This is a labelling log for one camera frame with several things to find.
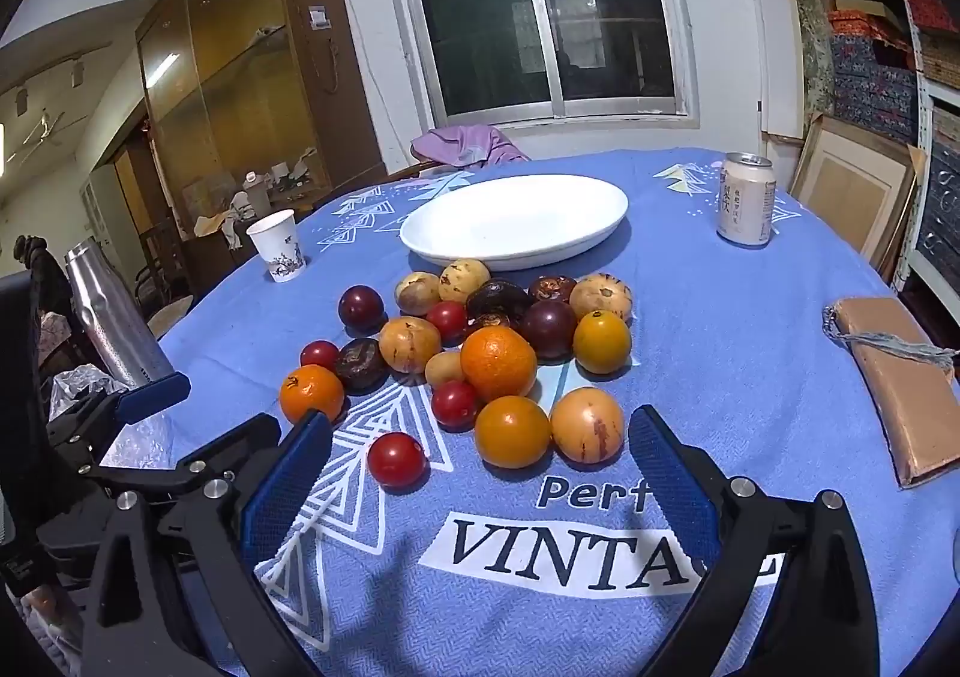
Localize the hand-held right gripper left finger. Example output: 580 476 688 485
79 411 335 677

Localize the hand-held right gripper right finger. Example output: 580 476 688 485
628 405 880 677

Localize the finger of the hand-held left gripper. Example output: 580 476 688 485
45 372 192 454
82 414 283 492

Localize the small mandarin orange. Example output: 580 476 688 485
279 364 346 424

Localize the striped pepino melon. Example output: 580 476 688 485
569 274 635 322
550 387 626 464

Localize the red cherry tomato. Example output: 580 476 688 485
430 379 481 432
426 300 469 342
300 339 342 372
367 432 428 490

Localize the small yellow tomato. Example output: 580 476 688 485
574 310 632 375

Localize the orange tomato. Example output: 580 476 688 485
474 395 553 469

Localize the tan pepino melon with calyx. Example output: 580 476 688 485
378 316 443 374

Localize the dark purple plum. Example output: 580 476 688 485
521 299 578 359
337 284 386 331

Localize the small tan longan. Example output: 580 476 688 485
424 350 466 389

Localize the large mandarin orange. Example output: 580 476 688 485
460 324 539 402

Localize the brown spotted potato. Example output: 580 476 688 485
395 270 442 316

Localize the yellow spotted pepino melon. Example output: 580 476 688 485
439 258 492 303

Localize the white oval plate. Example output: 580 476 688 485
400 174 629 273

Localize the clear plastic bag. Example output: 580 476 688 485
49 363 173 468

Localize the stainless steel bottle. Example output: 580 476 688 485
64 236 177 389

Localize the white floral paper cup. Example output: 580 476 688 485
246 209 307 284

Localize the ceiling fan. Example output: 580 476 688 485
22 110 65 145

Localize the beige drink can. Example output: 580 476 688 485
716 152 777 248

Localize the wooden glass cabinet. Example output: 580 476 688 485
135 0 387 235

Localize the wooden chair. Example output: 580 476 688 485
379 157 451 183

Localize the cardboard box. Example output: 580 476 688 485
789 114 927 273

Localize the purple garment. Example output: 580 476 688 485
411 124 532 169

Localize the white panel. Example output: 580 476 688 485
745 0 807 142

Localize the stack of patterned gift boxes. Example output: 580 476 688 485
825 0 960 288

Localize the white shelf rack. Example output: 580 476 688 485
892 0 960 318

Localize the patterned fabric panel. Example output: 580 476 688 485
784 0 837 123

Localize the sliding glass window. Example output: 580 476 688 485
377 0 702 130

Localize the grey braided cord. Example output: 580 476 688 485
823 305 957 370

